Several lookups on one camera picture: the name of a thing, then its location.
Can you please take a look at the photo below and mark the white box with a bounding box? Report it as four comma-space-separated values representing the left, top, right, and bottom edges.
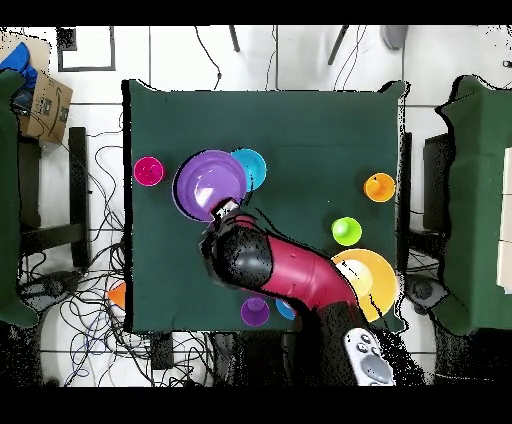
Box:
495, 145, 512, 295

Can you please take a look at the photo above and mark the dark green tablecloth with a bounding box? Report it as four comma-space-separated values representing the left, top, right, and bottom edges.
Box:
121, 78, 411, 333

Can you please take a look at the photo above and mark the blue cloth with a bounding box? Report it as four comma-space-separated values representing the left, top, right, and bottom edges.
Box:
0, 41, 39, 91

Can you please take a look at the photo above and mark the black stand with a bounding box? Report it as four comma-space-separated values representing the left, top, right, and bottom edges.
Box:
17, 126, 91, 269

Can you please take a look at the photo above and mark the purple cup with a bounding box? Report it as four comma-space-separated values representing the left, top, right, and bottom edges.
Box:
240, 295, 271, 328

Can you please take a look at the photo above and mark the purple bowl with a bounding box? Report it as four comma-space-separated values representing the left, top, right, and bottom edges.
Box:
171, 149, 249, 224

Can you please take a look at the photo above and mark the pink cup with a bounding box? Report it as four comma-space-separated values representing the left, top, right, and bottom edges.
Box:
133, 156, 166, 188

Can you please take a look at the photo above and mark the tangle of black cables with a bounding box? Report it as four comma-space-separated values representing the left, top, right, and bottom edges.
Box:
59, 131, 233, 387

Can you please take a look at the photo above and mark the orange cup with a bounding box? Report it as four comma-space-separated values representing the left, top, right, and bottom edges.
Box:
362, 172, 397, 204

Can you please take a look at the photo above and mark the large yellow bowl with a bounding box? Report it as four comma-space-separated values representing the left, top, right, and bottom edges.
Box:
330, 248, 400, 324

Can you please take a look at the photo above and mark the green cloth covered table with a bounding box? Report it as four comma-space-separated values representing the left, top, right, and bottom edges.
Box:
0, 69, 41, 329
433, 74, 512, 337

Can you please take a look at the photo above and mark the printed cardboard box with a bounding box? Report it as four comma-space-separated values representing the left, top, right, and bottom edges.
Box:
17, 71, 74, 146

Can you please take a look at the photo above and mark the grey floor device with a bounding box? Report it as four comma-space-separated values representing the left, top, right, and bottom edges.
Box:
405, 275, 449, 313
19, 271, 81, 309

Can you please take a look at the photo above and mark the black floor frame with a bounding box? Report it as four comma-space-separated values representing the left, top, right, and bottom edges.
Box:
56, 25, 117, 73

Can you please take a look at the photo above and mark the cyan bowl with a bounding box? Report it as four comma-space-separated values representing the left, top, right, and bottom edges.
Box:
230, 148, 268, 193

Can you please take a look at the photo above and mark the orange bowl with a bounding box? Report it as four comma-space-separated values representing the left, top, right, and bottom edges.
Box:
106, 279, 127, 310

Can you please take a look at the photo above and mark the black chair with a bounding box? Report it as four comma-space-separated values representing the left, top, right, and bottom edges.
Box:
422, 133, 455, 233

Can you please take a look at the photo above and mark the person's foot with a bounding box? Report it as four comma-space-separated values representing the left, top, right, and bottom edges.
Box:
379, 25, 410, 51

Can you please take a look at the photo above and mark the blue bowl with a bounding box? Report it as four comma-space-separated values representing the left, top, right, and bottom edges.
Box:
275, 297, 297, 322

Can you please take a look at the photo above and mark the green cup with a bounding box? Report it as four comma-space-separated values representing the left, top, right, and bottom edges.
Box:
330, 216, 363, 247

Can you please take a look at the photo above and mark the thin black cable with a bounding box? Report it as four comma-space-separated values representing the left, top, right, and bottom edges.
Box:
194, 25, 223, 91

